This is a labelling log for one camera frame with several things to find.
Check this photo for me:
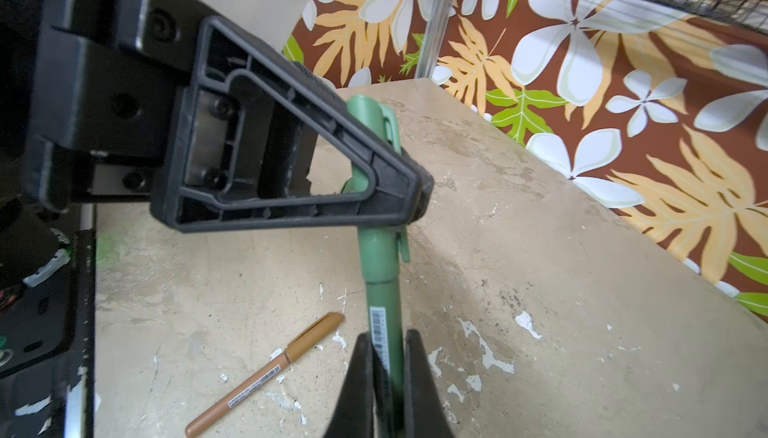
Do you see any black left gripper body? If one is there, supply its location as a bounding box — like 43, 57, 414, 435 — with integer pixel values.
1, 0, 198, 216

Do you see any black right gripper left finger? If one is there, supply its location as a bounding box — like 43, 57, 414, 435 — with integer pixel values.
323, 333, 375, 438

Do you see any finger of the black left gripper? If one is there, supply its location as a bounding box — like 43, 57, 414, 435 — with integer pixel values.
150, 17, 434, 233

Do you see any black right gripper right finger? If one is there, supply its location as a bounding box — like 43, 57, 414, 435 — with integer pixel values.
404, 329, 454, 438

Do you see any dark green pen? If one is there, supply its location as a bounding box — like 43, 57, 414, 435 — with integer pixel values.
342, 96, 405, 437

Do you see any aluminium corner post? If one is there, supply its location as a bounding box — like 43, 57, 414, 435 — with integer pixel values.
415, 0, 453, 79

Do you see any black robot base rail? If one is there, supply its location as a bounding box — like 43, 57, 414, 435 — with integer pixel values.
1, 198, 96, 437

